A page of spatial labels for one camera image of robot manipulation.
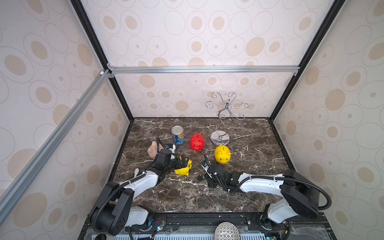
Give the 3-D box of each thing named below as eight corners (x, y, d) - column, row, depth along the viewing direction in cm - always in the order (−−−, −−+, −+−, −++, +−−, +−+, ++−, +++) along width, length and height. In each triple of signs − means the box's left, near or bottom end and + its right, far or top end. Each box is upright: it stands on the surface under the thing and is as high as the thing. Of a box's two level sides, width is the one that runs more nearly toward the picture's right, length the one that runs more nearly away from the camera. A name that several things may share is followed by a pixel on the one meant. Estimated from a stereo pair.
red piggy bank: (188, 149, 104) (187, 140, 96) (195, 140, 109) (195, 131, 101) (198, 154, 101) (198, 146, 93) (205, 145, 106) (206, 136, 98)
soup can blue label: (172, 144, 106) (170, 134, 98) (173, 135, 112) (172, 125, 103) (184, 144, 106) (183, 135, 98) (184, 135, 112) (183, 125, 103)
